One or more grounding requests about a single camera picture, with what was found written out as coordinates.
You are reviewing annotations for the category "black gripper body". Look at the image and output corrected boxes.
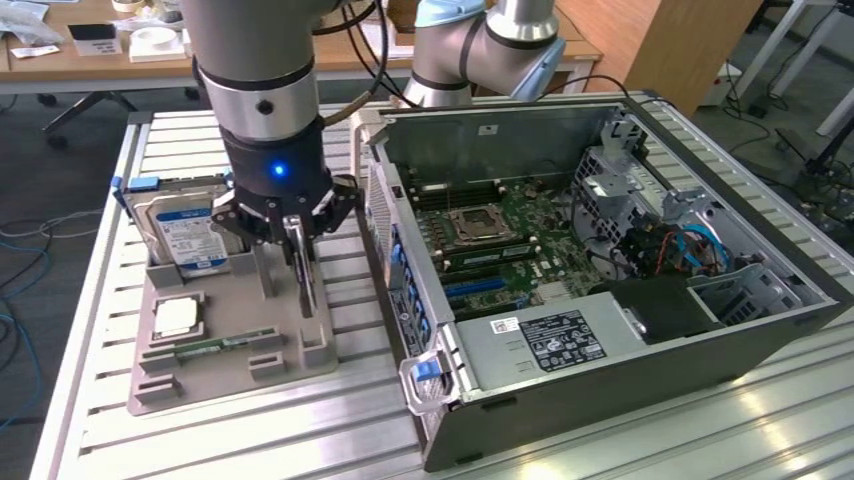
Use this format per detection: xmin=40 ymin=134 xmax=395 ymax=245
xmin=221 ymin=119 xmax=335 ymax=217

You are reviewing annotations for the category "graphics card with metal bracket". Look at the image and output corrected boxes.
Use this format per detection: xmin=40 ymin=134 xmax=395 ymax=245
xmin=283 ymin=214 xmax=319 ymax=320

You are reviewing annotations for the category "grey parts rack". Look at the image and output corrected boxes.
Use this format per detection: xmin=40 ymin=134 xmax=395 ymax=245
xmin=124 ymin=202 xmax=340 ymax=417

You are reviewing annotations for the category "metal CPU socket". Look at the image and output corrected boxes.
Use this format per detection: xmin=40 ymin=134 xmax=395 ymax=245
xmin=447 ymin=202 xmax=516 ymax=247

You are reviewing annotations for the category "silver CPU chip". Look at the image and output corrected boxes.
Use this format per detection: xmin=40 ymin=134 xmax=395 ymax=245
xmin=151 ymin=299 xmax=205 ymax=341

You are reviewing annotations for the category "green RAM stick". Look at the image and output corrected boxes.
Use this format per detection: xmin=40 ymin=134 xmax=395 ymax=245
xmin=440 ymin=243 xmax=542 ymax=272
xmin=140 ymin=327 xmax=279 ymax=360

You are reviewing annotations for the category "blue expansion slot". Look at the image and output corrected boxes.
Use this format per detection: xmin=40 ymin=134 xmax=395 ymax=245
xmin=444 ymin=276 xmax=508 ymax=298

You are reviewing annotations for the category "white paper stack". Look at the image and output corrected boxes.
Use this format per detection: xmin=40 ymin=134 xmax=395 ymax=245
xmin=390 ymin=32 xmax=419 ymax=60

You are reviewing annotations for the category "green motherboard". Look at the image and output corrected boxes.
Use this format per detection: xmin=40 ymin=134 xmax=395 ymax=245
xmin=406 ymin=174 xmax=602 ymax=324

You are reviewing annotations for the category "black chair base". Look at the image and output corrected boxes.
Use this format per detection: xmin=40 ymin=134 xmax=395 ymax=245
xmin=36 ymin=87 xmax=201 ymax=149

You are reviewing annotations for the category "dark grey bundle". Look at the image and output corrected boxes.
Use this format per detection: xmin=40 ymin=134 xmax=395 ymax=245
xmin=143 ymin=0 xmax=185 ymax=24

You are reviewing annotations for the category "brown cardboard box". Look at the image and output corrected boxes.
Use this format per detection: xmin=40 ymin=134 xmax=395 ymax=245
xmin=388 ymin=0 xmax=420 ymax=32

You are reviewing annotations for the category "wooden desk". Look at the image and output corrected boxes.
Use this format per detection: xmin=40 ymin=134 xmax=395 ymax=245
xmin=0 ymin=0 xmax=602 ymax=109

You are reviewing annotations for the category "white box with black top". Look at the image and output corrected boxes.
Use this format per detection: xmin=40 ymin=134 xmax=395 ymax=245
xmin=65 ymin=23 xmax=125 ymax=57

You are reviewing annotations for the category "silver finned heat sink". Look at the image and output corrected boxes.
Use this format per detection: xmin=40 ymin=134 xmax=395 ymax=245
xmin=530 ymin=282 xmax=576 ymax=307

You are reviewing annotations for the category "grey power supply unit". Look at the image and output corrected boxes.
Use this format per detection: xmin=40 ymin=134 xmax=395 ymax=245
xmin=439 ymin=292 xmax=650 ymax=394

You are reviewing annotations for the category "metal drive cage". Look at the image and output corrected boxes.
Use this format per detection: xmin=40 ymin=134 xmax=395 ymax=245
xmin=571 ymin=114 xmax=728 ymax=281

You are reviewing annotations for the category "clear plastic bag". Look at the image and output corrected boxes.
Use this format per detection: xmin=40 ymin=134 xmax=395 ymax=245
xmin=0 ymin=0 xmax=65 ymax=47

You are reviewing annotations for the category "black open PC case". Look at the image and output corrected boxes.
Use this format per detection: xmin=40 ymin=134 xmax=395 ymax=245
xmin=349 ymin=97 xmax=854 ymax=474

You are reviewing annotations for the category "wooden cabinet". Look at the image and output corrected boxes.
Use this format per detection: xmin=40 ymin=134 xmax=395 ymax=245
xmin=552 ymin=0 xmax=766 ymax=116

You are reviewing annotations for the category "metal disk bay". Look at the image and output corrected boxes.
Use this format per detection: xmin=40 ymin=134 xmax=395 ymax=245
xmin=686 ymin=262 xmax=813 ymax=329

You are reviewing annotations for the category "hard disk with blue bracket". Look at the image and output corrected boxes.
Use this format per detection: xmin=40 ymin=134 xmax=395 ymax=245
xmin=111 ymin=169 xmax=249 ymax=279

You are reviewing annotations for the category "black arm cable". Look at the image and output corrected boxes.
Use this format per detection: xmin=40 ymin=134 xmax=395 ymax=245
xmin=312 ymin=0 xmax=395 ymax=126

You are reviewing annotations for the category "blue floor cable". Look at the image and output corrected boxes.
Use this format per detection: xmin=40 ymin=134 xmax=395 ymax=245
xmin=0 ymin=239 xmax=52 ymax=431

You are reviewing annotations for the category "black cable behind case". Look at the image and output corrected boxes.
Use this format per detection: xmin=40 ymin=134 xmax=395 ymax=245
xmin=546 ymin=73 xmax=675 ymax=109

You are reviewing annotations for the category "blue wire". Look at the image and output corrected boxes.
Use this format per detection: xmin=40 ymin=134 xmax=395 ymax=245
xmin=670 ymin=224 xmax=735 ymax=276

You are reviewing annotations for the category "white table frame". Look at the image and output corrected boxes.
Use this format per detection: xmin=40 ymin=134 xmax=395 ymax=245
xmin=726 ymin=0 xmax=854 ymax=136

